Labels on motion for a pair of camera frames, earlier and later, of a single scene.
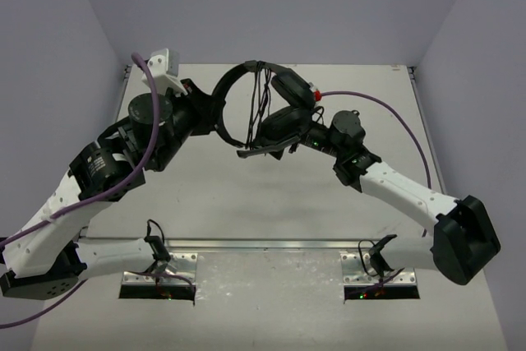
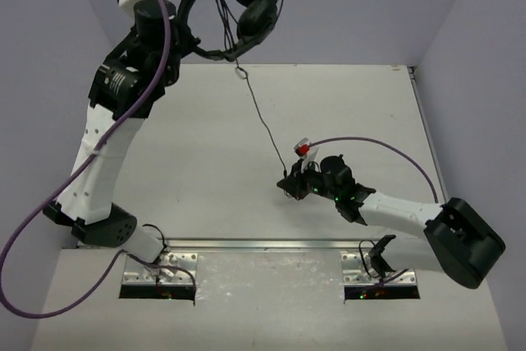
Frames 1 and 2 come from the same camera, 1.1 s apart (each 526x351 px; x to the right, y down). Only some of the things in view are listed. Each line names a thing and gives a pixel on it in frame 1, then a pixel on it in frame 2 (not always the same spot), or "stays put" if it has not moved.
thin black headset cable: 262,104 → 241,72
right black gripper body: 316,137 → 313,182
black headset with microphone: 282,127 → 256,5
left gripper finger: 210,112 → 190,44
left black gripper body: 199,109 → 187,41
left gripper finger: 196,94 → 183,27
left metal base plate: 185,265 stays put
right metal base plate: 353,273 stays put
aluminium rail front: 247,243 stays put
